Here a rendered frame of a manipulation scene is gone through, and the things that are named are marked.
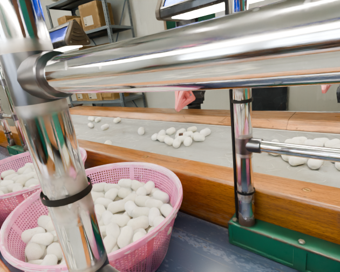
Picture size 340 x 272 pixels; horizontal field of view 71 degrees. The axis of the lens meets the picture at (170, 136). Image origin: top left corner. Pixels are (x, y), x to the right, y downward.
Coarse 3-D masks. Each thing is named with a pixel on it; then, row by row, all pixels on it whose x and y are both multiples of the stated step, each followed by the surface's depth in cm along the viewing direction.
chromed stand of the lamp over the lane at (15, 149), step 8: (0, 72) 78; (0, 80) 79; (8, 96) 80; (0, 104) 91; (8, 104) 81; (0, 112) 91; (0, 120) 92; (16, 120) 83; (8, 128) 94; (16, 128) 84; (8, 136) 94; (24, 144) 85; (16, 152) 91; (24, 152) 85; (24, 160) 88
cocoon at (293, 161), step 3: (291, 159) 45; (294, 159) 44; (297, 159) 44; (300, 159) 44; (303, 159) 44; (306, 159) 44; (291, 162) 45; (294, 162) 44; (297, 162) 44; (300, 162) 44; (303, 162) 44; (294, 165) 45
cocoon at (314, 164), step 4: (308, 160) 43; (312, 160) 42; (316, 160) 42; (320, 160) 42; (308, 164) 43; (312, 164) 42; (316, 164) 42; (320, 164) 42; (312, 168) 43; (316, 168) 42
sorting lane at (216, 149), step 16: (80, 128) 98; (96, 128) 94; (112, 128) 91; (128, 128) 88; (160, 128) 82; (176, 128) 80; (224, 128) 73; (256, 128) 69; (112, 144) 72; (128, 144) 70; (144, 144) 69; (160, 144) 67; (192, 144) 64; (208, 144) 62; (224, 144) 60; (208, 160) 52; (224, 160) 51; (256, 160) 49; (272, 160) 48; (288, 176) 42; (304, 176) 41; (320, 176) 40; (336, 176) 40
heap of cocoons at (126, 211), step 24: (96, 192) 44; (120, 192) 44; (144, 192) 43; (48, 216) 39; (120, 216) 36; (144, 216) 36; (24, 240) 35; (48, 240) 34; (120, 240) 32; (48, 264) 29
